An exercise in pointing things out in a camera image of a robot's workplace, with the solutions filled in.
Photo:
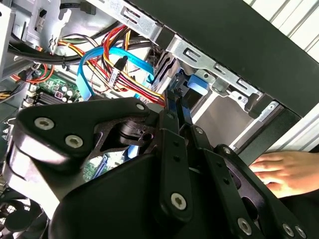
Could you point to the person's hand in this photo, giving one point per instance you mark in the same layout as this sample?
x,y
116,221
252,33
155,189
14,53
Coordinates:
x,y
289,171

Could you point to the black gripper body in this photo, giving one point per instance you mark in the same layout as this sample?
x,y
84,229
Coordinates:
x,y
112,204

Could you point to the hard disk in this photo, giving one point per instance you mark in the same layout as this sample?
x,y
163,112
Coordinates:
x,y
199,83

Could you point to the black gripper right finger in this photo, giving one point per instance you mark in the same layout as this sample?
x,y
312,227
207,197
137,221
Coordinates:
x,y
224,179

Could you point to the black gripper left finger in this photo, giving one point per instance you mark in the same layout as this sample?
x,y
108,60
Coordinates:
x,y
74,117

